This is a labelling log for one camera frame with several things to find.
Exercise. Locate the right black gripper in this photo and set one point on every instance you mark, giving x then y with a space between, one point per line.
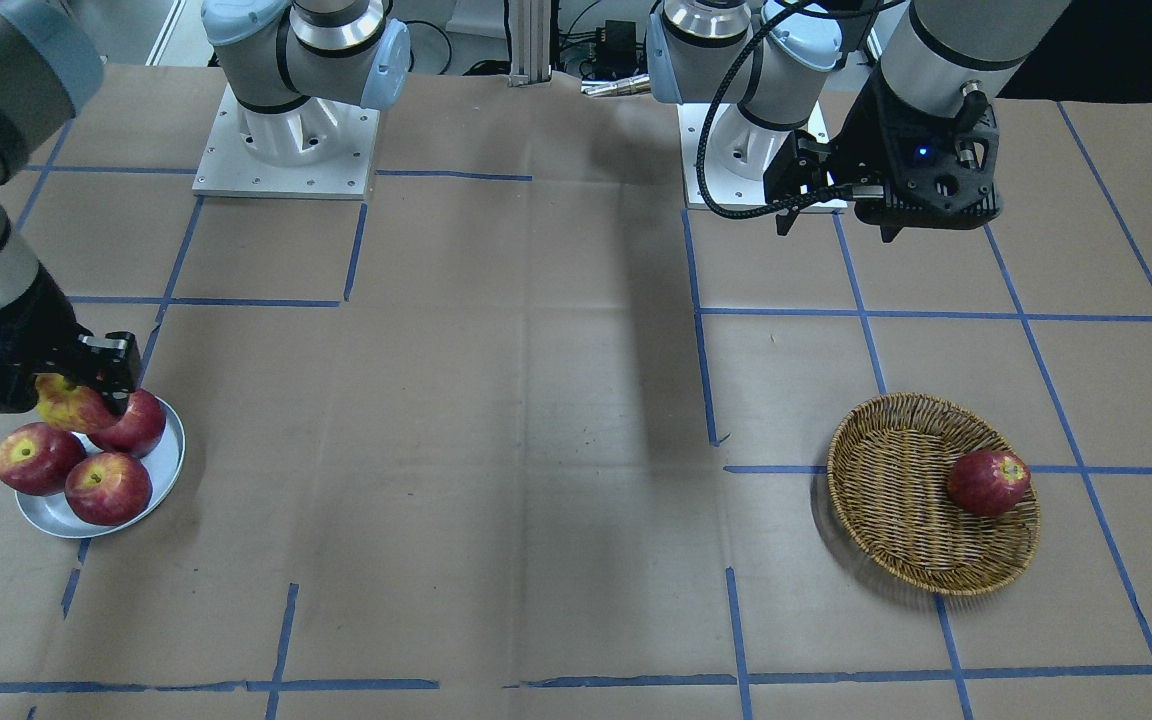
34 322

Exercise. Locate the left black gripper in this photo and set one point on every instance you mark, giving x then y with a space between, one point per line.
864 135

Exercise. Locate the red yellow apple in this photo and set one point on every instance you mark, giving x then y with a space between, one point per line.
66 405

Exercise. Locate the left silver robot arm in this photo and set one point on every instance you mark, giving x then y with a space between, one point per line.
758 73

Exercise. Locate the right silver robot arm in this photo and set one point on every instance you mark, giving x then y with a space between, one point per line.
287 63

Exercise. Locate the red apple plate back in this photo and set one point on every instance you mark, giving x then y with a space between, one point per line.
140 429
36 459

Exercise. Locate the red apple plate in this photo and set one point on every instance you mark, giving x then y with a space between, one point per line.
36 459
140 429
108 489

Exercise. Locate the red apple plate front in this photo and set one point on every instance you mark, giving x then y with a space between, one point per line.
108 489

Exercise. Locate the light blue plate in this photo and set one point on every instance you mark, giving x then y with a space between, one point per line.
53 516

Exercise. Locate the woven wicker basket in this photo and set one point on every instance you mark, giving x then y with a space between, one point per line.
887 470

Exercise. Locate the dark red apple in basket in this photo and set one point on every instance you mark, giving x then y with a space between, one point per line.
988 483

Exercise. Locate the black power adapter box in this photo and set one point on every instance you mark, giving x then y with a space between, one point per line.
616 51

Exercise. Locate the aluminium frame post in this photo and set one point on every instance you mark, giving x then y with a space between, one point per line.
529 35

